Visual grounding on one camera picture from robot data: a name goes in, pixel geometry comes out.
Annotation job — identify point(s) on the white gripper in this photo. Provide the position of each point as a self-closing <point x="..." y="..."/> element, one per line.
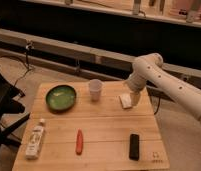
<point x="136" y="84"/>

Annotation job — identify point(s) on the white sponge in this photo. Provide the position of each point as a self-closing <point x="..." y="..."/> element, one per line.
<point x="126" y="101"/>

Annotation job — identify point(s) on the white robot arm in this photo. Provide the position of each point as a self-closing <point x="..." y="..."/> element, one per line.
<point x="148" y="68"/>

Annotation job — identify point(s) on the green ceramic bowl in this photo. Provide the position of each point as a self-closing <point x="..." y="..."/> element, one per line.
<point x="61" y="98"/>

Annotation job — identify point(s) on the clear plastic cup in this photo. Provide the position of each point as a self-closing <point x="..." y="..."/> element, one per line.
<point x="95" y="89"/>

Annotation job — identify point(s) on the black rectangular remote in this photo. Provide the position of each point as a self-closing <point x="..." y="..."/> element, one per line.
<point x="134" y="147"/>

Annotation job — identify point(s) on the wooden table board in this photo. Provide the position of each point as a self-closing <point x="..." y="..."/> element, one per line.
<point x="106" y="128"/>

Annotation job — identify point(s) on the red marker pen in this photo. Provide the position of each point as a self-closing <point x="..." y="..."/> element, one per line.
<point x="79" y="142"/>

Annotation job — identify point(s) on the white squeeze tube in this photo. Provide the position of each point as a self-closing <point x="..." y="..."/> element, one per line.
<point x="34" y="145"/>

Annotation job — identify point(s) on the black chair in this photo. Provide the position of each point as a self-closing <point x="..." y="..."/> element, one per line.
<point x="9" y="105"/>

